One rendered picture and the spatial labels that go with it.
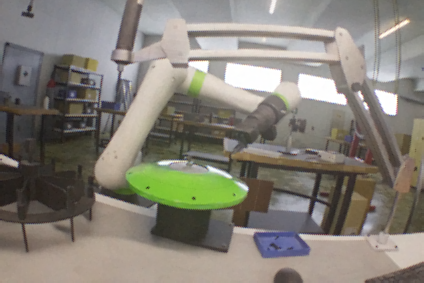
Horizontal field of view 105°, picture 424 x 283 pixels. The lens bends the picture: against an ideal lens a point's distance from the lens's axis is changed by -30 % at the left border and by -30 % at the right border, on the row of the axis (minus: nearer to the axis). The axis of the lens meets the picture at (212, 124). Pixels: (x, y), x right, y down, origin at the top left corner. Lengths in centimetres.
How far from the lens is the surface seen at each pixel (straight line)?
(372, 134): 61
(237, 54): 45
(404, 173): 73
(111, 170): 78
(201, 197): 47
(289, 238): 70
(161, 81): 72
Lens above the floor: 124
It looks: 3 degrees down
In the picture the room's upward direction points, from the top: 8 degrees clockwise
